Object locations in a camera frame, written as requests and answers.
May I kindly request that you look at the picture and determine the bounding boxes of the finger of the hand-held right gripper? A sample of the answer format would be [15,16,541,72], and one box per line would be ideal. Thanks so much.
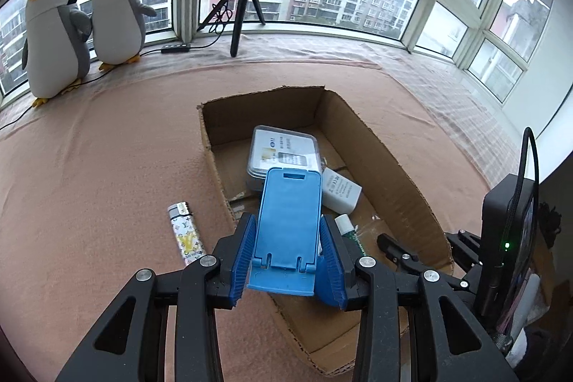
[443,230,482,271]
[377,233,466,291]

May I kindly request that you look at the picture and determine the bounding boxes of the small penguin plush toy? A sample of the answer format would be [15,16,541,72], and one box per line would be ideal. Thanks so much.
[91,0,157,72]

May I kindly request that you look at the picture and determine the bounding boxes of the blue phone stand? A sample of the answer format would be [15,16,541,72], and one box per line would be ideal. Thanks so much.
[245,167,323,297]

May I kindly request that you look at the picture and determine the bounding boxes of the patterned lighter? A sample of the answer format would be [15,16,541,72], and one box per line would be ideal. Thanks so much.
[168,202,207,267]

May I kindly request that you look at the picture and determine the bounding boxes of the green and white glue stick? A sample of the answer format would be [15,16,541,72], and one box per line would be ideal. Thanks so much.
[335,214,374,260]

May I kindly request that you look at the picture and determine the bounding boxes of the white charger plug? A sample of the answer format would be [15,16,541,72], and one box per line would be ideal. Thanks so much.
[320,166,363,215]

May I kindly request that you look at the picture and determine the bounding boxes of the cardboard box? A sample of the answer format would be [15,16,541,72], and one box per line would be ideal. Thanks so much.
[197,86,455,376]

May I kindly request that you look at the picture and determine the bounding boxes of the clear plastic case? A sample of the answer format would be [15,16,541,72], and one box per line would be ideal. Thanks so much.
[246,125,321,192]

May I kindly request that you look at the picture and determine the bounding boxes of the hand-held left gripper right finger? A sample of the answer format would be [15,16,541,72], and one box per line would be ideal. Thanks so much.
[316,214,520,382]

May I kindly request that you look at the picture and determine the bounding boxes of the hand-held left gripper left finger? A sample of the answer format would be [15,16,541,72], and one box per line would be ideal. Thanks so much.
[54,212,258,382]

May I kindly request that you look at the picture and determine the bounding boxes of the large penguin plush toy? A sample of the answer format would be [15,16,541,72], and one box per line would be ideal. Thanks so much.
[21,0,92,109]

